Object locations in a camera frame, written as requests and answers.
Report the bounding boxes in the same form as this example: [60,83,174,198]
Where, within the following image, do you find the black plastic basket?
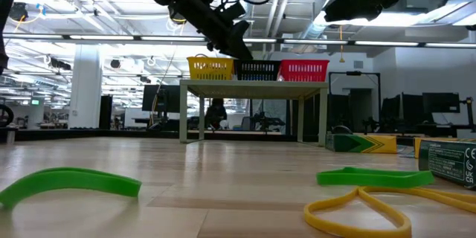
[233,59,283,82]

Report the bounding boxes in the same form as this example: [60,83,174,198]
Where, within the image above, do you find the bright ceiling light panel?
[315,10,421,28]

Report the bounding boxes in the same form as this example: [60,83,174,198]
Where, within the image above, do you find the black monitor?
[422,92,461,115]
[141,84,180,113]

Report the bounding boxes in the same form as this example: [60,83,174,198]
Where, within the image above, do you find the black tyre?
[0,103,15,127]

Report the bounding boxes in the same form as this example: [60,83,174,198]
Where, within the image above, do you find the person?
[204,98,228,130]

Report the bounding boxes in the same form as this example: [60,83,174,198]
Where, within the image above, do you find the ceiling reel with yellow cable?
[166,5,187,31]

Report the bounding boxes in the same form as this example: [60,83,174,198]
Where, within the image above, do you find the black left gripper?
[169,0,254,60]

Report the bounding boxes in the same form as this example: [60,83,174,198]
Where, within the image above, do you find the black tall speaker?
[98,94,113,130]

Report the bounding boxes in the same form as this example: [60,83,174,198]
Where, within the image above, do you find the red plastic basket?
[277,59,330,83]

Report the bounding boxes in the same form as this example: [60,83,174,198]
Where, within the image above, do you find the orange hanging cord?
[338,25,345,64]

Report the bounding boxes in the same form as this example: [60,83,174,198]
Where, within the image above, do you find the yellow rubber band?
[303,187,476,238]

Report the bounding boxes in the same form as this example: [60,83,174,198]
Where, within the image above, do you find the silver spiral ventilation duct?
[213,0,261,38]

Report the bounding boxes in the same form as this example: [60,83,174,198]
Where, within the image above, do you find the green rubber band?
[0,167,142,209]
[316,167,435,189]

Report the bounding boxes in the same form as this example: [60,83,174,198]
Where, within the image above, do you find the yellow plastic basket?
[186,56,235,81]

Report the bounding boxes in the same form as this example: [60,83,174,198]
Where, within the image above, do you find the white column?
[68,46,103,130]

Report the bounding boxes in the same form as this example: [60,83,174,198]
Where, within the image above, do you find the black door frame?
[328,71,382,135]

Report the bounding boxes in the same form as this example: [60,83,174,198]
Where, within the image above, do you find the black ceiling cable reel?
[9,1,30,22]

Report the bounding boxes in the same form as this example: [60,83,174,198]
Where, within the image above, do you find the pale green riser shelf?
[178,79,329,147]

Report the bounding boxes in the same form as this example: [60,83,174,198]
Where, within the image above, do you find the long ceiling light strip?
[0,33,476,48]

